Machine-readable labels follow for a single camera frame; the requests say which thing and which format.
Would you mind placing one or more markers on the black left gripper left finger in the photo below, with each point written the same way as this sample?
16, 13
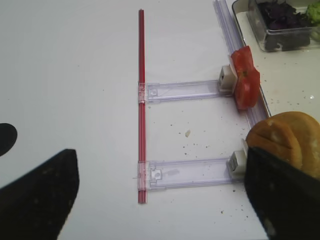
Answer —
36, 205

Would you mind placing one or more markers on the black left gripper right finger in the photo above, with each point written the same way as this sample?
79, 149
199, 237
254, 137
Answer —
285, 199

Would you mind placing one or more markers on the bun half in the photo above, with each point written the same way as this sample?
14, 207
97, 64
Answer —
278, 139
307, 132

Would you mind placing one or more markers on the front tomato slice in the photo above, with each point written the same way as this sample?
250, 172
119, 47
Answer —
247, 89

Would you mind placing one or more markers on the tomato slice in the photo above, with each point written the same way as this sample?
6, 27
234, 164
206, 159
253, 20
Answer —
243, 61
247, 89

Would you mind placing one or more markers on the back tomato slice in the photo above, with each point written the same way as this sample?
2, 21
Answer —
243, 61

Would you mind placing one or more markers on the purple lettuce leaves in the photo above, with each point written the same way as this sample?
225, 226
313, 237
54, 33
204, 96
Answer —
282, 16

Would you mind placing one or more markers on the green lettuce leaves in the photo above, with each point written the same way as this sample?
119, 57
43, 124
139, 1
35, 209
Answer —
313, 13

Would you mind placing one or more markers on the white lower left pusher block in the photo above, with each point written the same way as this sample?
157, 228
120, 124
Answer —
238, 161

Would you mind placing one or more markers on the white pusher block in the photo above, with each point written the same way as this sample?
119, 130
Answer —
238, 161
227, 79

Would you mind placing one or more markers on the white metal tray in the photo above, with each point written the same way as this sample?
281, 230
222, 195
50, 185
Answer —
290, 80

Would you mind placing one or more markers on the clear lower left track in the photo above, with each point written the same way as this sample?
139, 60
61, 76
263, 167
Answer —
163, 175

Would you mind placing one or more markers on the clear track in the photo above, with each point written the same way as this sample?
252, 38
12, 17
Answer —
163, 175
177, 91

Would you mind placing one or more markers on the white upper left pusher block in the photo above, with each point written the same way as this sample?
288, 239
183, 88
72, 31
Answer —
227, 79

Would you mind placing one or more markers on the clear upper left track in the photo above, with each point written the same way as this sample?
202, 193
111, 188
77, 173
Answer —
177, 91

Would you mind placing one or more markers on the clear plastic salad box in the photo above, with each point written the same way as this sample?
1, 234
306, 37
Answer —
286, 39

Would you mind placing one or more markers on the red left straw rail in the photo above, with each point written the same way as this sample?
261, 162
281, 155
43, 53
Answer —
142, 192

